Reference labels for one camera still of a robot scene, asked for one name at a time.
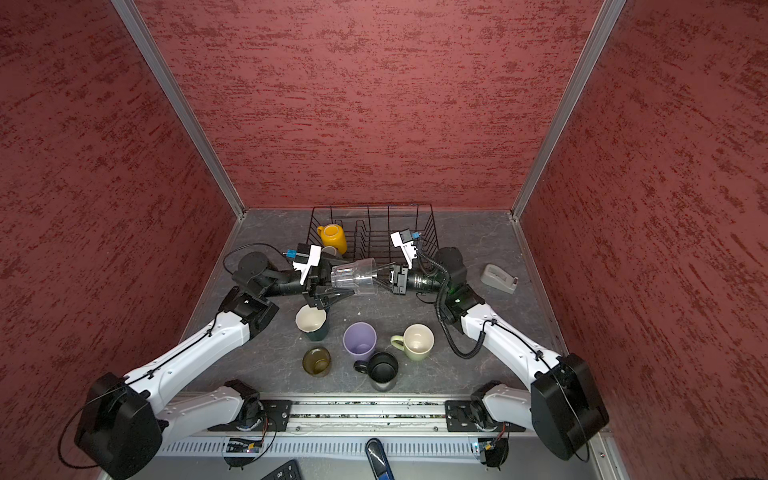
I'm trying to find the dark green mug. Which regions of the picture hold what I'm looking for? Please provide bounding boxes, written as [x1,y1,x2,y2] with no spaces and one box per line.
[295,305,329,342]

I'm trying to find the olive glass cup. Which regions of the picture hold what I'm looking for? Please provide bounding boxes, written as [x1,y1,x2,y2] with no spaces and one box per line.
[302,347,332,377]

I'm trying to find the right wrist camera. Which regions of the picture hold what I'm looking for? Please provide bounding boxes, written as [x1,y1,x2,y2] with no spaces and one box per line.
[390,229,420,269]

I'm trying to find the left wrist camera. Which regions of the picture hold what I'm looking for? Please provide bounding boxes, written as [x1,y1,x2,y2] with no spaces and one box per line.
[285,243,322,285]

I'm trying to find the black blue handheld device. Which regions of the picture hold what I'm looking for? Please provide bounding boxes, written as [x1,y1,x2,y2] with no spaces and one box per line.
[365,438,394,480]

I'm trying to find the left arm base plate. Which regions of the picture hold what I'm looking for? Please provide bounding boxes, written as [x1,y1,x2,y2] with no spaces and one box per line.
[208,399,293,434]

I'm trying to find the light green mug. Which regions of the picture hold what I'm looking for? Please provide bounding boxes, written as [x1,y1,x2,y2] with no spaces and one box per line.
[390,324,435,361]

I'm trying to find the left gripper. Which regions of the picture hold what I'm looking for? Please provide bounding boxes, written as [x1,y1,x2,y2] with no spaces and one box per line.
[261,250,355,309]

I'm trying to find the black wire dish rack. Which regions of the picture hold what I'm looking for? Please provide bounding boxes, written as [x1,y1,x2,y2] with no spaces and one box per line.
[306,204,439,264]

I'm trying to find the black mug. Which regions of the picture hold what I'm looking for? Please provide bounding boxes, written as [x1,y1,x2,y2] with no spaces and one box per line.
[353,352,399,392]

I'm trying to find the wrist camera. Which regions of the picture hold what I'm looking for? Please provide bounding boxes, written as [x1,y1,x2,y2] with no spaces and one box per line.
[285,243,322,285]
[390,229,420,269]

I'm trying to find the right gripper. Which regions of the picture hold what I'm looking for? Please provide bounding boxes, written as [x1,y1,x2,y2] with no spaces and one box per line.
[365,261,448,295]

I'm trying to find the purple cup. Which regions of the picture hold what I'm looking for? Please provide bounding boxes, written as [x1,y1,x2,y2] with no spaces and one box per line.
[343,322,378,361]

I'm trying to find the yellow mug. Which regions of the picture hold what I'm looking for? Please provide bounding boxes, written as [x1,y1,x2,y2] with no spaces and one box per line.
[317,224,348,255]

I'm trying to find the clear glass cup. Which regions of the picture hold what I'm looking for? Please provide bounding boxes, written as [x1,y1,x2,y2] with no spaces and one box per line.
[331,258,377,295]

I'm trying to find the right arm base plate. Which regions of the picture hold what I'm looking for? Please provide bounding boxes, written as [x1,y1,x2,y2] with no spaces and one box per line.
[444,400,531,434]

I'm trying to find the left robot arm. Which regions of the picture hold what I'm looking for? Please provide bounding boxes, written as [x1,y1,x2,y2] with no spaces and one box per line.
[70,244,354,479]

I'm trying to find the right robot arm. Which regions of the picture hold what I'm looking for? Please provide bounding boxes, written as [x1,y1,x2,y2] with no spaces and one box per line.
[373,247,609,461]

